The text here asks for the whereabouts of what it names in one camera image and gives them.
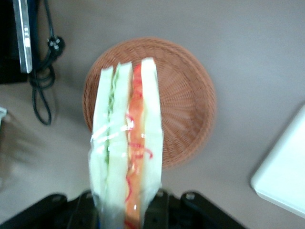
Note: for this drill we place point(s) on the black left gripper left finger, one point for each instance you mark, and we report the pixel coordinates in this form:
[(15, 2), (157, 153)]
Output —
[(83, 212)]

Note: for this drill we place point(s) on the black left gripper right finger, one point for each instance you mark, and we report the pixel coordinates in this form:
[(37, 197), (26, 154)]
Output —
[(157, 210)]

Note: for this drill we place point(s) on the triangle sandwich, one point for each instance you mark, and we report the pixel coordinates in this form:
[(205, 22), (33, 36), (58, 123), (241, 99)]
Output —
[(124, 143)]

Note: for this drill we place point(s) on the brown round wicker basket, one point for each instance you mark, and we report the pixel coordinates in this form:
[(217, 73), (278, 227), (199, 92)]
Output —
[(181, 100)]

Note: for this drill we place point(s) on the cream plastic tray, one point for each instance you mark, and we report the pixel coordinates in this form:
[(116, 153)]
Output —
[(283, 167)]

